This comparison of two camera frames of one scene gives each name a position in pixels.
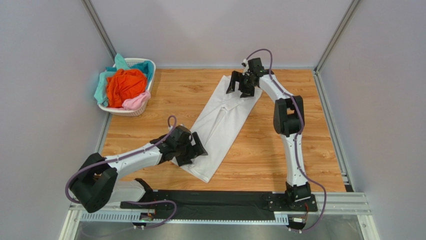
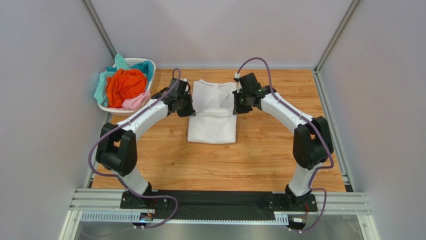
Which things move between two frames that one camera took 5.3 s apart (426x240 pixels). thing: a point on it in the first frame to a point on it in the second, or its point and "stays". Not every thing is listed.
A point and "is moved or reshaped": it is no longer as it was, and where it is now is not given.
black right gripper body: [244, 81] to [237, 106]
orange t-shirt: [125, 85] stays
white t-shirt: [220, 122] is moved or reshaped
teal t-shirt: [101, 95] stays
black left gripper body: [184, 149] to [186, 108]
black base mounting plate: [217, 205] stays
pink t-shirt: [135, 103] stays
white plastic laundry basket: [132, 62] stays
